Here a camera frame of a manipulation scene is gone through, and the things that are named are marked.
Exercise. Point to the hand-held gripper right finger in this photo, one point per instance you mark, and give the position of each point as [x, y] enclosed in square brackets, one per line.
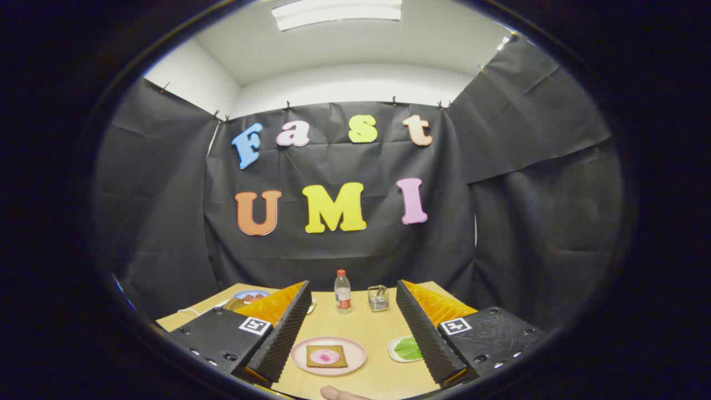
[422, 339]

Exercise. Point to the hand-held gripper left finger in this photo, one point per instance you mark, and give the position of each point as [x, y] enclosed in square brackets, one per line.
[289, 333]

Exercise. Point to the green lettuce leaf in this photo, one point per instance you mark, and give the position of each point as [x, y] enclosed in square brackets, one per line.
[408, 348]

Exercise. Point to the small white square plate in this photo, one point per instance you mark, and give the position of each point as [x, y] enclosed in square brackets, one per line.
[393, 351]

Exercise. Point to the brown bread slice with ham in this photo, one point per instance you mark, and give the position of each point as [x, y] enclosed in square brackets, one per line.
[313, 364]

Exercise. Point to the pink ham slice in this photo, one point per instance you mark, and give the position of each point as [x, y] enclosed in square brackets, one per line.
[325, 356]

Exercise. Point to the blue round plate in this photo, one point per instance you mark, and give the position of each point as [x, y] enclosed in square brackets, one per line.
[250, 293]

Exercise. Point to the clear plastic water bottle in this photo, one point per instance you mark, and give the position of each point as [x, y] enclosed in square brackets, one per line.
[343, 294]

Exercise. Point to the pink round plate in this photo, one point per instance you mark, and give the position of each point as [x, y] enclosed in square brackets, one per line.
[355, 350]

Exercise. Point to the black backdrop cloth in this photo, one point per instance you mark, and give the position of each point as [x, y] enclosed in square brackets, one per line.
[355, 250]

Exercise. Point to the ceiling light panel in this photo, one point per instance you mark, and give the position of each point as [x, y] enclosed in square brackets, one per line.
[336, 13]

